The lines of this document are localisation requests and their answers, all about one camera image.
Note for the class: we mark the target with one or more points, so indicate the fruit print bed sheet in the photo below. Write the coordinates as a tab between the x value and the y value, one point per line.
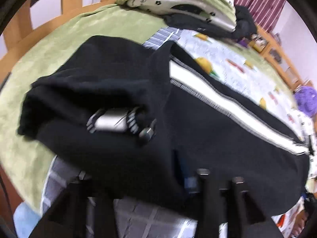
223	69

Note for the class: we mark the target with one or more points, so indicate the maroon curtain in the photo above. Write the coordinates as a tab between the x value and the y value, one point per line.
264	12

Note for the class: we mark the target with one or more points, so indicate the black sweatpants with white stripe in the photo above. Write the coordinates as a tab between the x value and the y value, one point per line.
158	123

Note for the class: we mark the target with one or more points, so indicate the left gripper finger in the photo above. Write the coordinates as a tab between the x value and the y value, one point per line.
194	178

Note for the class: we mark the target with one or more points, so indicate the wooden bed frame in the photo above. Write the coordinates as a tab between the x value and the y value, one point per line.
297	41

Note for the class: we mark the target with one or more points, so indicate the black jacket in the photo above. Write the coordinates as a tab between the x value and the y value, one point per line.
243	27

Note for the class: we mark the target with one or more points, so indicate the purple plush toy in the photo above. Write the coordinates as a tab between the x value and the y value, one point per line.
306	98

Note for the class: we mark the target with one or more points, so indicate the green blanket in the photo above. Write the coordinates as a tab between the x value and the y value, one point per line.
27	163

